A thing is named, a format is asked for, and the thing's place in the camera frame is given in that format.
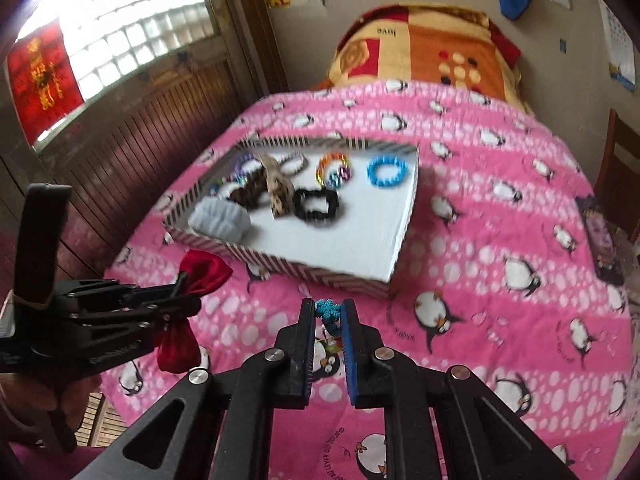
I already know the red window poster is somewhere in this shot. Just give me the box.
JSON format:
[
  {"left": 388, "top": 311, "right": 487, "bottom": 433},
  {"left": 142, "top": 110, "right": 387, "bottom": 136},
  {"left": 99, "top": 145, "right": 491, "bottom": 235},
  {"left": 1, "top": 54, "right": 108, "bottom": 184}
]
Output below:
[{"left": 6, "top": 20, "right": 86, "bottom": 146}]

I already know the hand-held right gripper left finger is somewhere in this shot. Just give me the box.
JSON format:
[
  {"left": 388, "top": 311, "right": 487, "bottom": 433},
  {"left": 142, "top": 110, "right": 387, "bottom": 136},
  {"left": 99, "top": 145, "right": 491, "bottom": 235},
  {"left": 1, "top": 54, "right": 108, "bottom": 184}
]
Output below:
[{"left": 72, "top": 298, "right": 318, "bottom": 480}]

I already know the person's left hand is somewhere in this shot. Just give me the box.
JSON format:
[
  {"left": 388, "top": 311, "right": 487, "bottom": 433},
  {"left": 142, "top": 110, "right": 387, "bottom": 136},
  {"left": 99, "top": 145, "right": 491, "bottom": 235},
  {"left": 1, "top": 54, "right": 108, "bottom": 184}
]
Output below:
[{"left": 0, "top": 374, "right": 102, "bottom": 432}]

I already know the multicolour sequin bracelet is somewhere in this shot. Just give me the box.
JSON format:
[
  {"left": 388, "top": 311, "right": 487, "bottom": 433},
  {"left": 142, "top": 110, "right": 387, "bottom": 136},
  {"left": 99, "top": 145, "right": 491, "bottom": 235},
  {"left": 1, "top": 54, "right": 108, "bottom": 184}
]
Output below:
[{"left": 325, "top": 167, "right": 351, "bottom": 191}]

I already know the orange patterned folded blanket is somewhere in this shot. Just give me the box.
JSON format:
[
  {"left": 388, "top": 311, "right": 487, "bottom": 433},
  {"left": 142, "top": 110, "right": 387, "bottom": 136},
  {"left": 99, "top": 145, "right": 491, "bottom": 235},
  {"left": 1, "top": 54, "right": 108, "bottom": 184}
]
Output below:
[{"left": 312, "top": 5, "right": 533, "bottom": 113}]

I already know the leopard print hair bow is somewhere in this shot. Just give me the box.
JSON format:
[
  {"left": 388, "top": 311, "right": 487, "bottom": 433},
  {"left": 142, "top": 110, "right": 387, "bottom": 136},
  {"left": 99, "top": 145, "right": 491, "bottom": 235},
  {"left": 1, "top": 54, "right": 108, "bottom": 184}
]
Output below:
[{"left": 227, "top": 152, "right": 296, "bottom": 221}]

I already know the wall calendar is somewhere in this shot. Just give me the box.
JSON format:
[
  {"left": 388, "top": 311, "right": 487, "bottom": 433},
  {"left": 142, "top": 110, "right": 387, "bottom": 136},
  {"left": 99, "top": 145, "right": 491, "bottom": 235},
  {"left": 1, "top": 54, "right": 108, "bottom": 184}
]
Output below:
[{"left": 597, "top": 0, "right": 638, "bottom": 93}]

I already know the dark patterned phone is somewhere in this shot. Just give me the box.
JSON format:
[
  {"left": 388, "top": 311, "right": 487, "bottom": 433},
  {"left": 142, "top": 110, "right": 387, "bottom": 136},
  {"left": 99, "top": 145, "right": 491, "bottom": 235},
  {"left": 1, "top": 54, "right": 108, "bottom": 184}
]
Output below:
[{"left": 575, "top": 195, "right": 626, "bottom": 283}]

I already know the black scrunchie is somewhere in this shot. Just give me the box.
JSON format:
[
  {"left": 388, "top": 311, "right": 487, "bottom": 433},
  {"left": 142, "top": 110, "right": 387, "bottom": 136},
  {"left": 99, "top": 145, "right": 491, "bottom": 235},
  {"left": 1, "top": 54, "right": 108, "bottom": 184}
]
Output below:
[{"left": 292, "top": 187, "right": 342, "bottom": 224}]

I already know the striped cardboard tray box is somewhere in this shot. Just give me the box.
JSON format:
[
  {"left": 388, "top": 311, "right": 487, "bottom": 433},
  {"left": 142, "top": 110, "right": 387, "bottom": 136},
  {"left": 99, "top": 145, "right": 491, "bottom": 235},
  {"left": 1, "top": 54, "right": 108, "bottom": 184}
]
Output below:
[{"left": 162, "top": 135, "right": 421, "bottom": 301}]

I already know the blue bead bracelet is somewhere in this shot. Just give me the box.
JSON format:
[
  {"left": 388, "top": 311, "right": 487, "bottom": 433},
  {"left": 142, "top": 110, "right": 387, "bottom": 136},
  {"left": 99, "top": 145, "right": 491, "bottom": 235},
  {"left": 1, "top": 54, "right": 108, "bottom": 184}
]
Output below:
[{"left": 366, "top": 156, "right": 410, "bottom": 189}]

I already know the purple bead bracelet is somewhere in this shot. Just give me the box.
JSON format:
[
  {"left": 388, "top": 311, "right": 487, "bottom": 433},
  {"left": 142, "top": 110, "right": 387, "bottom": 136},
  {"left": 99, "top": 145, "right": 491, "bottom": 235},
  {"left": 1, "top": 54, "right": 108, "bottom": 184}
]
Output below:
[{"left": 234, "top": 152, "right": 261, "bottom": 181}]

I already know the orange sequin bracelet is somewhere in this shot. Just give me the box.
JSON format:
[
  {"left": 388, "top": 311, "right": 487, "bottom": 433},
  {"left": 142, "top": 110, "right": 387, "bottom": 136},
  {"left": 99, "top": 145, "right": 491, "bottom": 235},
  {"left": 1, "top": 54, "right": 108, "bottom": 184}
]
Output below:
[{"left": 315, "top": 151, "right": 353, "bottom": 181}]

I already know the red velvet hair bow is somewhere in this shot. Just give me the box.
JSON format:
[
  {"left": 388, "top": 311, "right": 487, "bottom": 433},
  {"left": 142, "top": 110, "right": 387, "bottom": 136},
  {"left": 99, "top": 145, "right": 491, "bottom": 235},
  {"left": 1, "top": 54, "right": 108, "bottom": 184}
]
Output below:
[{"left": 152, "top": 249, "right": 234, "bottom": 373}]

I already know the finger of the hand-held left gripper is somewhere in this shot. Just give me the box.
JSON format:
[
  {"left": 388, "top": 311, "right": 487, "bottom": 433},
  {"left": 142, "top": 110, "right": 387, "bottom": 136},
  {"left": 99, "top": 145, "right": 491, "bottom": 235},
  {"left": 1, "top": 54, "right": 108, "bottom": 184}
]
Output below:
[
  {"left": 145, "top": 296, "right": 202, "bottom": 328},
  {"left": 135, "top": 272, "right": 190, "bottom": 306}
]

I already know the glass block window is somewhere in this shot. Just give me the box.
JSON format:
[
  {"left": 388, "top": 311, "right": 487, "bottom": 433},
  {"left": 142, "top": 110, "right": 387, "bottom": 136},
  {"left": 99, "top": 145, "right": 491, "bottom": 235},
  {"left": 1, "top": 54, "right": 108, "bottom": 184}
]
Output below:
[{"left": 15, "top": 0, "right": 223, "bottom": 148}]

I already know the wooden chair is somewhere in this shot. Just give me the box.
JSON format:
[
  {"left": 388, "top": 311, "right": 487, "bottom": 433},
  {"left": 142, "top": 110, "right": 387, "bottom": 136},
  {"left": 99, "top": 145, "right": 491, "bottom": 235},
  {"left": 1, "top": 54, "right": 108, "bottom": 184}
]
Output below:
[{"left": 592, "top": 107, "right": 640, "bottom": 246}]

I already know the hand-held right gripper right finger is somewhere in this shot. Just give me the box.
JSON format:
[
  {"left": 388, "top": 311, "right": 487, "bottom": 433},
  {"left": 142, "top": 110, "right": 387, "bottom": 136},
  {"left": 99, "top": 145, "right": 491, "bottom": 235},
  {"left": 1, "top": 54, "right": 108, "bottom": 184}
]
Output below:
[{"left": 340, "top": 298, "right": 576, "bottom": 480}]

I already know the white fluffy scrunchie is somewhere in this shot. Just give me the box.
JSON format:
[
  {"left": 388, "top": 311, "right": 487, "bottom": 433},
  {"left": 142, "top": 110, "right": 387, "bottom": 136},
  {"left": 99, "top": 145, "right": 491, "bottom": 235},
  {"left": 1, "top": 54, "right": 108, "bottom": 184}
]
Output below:
[{"left": 187, "top": 195, "right": 253, "bottom": 240}]

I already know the pink penguin blanket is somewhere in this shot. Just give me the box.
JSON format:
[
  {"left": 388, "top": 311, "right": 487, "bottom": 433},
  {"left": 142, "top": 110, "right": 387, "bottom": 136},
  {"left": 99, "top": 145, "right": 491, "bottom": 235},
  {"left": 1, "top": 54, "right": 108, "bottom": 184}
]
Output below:
[{"left": 102, "top": 80, "right": 633, "bottom": 480}]

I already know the multicolour bead bracelet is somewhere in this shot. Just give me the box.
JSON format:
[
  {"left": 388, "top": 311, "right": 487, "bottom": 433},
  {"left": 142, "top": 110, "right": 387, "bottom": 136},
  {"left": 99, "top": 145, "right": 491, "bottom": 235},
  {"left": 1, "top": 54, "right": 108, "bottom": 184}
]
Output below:
[{"left": 207, "top": 177, "right": 241, "bottom": 198}]

